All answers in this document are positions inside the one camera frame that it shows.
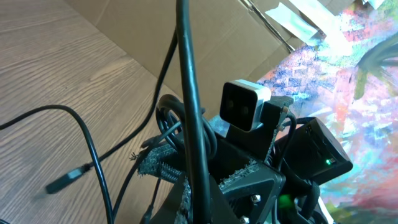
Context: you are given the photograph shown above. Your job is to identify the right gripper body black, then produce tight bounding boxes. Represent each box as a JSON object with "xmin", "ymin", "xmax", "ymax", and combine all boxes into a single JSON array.
[{"xmin": 214, "ymin": 96, "xmax": 320, "ymax": 223}]

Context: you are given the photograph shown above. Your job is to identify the black usb cables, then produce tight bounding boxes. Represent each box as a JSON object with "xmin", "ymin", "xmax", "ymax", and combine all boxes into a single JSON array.
[{"xmin": 0, "ymin": 0, "xmax": 218, "ymax": 224}]

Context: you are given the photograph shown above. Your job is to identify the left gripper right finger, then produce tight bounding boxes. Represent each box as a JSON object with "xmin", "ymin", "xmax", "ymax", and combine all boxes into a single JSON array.
[{"xmin": 201, "ymin": 175, "xmax": 241, "ymax": 224}]

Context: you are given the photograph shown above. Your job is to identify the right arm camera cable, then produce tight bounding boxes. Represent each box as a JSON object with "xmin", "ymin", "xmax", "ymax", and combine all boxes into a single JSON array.
[{"xmin": 270, "ymin": 105, "xmax": 298, "ymax": 172}]

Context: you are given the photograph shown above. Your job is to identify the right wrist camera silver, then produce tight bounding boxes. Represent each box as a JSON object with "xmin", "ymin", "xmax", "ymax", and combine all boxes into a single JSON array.
[{"xmin": 220, "ymin": 79, "xmax": 271, "ymax": 132}]

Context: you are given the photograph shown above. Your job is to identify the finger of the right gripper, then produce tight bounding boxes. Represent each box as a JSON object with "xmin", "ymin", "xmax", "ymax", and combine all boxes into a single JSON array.
[
  {"xmin": 137, "ymin": 140, "xmax": 183, "ymax": 184},
  {"xmin": 219, "ymin": 161, "xmax": 285, "ymax": 218}
]

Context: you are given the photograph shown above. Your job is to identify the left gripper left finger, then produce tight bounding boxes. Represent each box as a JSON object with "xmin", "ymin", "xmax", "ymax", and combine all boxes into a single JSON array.
[{"xmin": 149, "ymin": 174, "xmax": 199, "ymax": 224}]

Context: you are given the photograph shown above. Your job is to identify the cardboard sheet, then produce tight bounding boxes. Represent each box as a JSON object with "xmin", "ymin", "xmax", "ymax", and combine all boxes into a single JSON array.
[{"xmin": 62, "ymin": 0, "xmax": 361, "ymax": 119}]

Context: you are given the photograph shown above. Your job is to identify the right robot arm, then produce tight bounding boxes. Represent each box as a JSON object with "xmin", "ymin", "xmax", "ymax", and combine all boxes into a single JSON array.
[{"xmin": 137, "ymin": 93, "xmax": 353, "ymax": 223}]

